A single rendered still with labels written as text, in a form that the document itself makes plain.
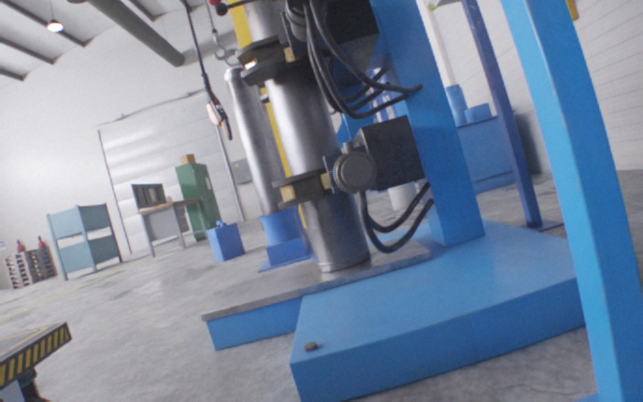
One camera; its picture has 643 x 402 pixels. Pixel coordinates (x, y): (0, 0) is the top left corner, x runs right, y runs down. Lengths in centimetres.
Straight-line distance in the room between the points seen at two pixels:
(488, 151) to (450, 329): 282
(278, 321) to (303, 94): 82
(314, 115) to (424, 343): 89
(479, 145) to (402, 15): 221
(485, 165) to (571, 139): 302
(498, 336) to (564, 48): 61
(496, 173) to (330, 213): 244
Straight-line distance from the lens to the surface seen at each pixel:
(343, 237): 140
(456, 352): 92
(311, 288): 134
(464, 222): 148
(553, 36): 59
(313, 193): 123
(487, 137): 361
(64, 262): 936
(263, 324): 141
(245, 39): 437
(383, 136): 115
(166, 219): 731
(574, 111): 58
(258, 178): 276
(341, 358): 88
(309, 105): 142
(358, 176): 95
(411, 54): 149
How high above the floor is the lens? 48
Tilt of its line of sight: level
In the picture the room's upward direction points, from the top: 16 degrees counter-clockwise
